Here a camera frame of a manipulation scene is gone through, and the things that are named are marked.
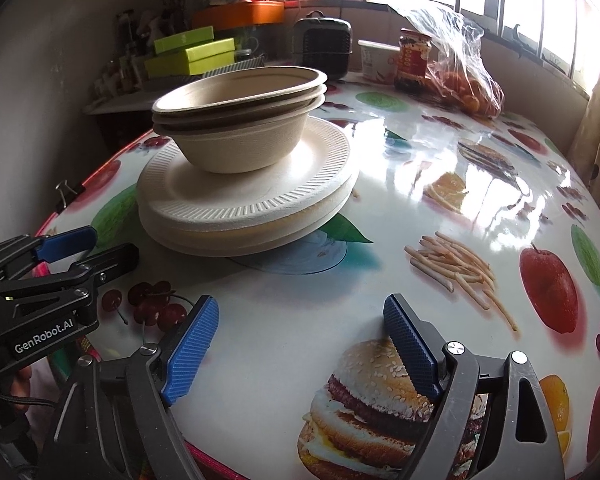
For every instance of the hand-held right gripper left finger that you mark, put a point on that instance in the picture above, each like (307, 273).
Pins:
(190, 350)

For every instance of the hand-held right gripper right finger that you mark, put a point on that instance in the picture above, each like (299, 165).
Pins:
(412, 350)

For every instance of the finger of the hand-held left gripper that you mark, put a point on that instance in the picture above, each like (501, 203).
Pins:
(110, 260)
(65, 245)

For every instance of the white paper plate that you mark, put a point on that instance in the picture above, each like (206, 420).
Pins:
(300, 170)
(220, 249)
(220, 230)

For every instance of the beige paper bowl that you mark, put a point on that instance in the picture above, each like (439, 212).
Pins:
(240, 90)
(190, 121)
(240, 150)

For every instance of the person's left hand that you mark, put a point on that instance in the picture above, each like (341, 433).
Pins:
(20, 385)

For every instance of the black binder clip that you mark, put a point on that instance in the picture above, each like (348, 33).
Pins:
(72, 195)

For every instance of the food print tablecloth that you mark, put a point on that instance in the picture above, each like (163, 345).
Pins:
(290, 310)

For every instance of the bright green flat box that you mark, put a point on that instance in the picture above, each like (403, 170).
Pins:
(205, 55)

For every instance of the grey striped box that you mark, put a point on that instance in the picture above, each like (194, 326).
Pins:
(245, 65)

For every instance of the clear plastic bag of oranges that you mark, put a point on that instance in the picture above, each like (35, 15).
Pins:
(460, 80)

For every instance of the orange box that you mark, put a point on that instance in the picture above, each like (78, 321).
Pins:
(250, 12)

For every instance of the white plastic tub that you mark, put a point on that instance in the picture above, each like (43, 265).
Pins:
(377, 62)

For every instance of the glass jar with red label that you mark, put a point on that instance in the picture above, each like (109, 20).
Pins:
(412, 60)

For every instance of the grey fan heater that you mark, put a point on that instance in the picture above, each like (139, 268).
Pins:
(325, 45)

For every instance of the black window hook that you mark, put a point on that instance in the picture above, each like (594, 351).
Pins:
(518, 33)

